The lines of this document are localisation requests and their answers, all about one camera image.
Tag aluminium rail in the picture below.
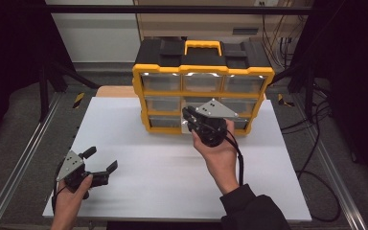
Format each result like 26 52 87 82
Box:
295 94 368 230
0 91 63 230

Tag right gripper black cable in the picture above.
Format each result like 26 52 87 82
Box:
224 128 342 223

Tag black curtain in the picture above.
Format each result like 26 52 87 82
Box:
0 0 75 151
293 0 368 186

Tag yellow black drawer organizer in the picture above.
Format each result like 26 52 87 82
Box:
131 38 276 136

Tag wooden table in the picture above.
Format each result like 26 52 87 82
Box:
95 85 139 99

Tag hanging wall cables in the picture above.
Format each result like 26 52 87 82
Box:
261 13 300 67

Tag person's left hand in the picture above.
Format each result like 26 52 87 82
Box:
51 173 94 225

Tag person's right hand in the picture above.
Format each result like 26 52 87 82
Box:
191 120 241 189

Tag yellow black tape marker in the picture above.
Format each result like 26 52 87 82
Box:
72 92 85 109
277 93 295 107

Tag black metal stand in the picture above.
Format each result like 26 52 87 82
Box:
271 61 317 123
38 60 101 123

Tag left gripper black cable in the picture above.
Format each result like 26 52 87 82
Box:
51 161 65 214

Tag white table board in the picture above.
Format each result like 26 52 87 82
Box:
42 96 313 223

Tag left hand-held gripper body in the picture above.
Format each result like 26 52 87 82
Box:
56 149 110 200

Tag black horizontal frame bar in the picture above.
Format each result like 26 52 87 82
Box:
44 4 315 15

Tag set of clear drawers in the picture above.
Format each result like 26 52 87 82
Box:
141 72 266 130

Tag beige cabinet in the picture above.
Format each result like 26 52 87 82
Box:
133 0 301 42

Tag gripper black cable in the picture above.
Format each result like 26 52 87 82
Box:
224 128 342 223
51 161 65 214

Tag black floor cables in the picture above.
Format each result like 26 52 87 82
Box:
280 80 334 167

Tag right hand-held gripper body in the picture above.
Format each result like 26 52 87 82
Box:
194 98 240 149

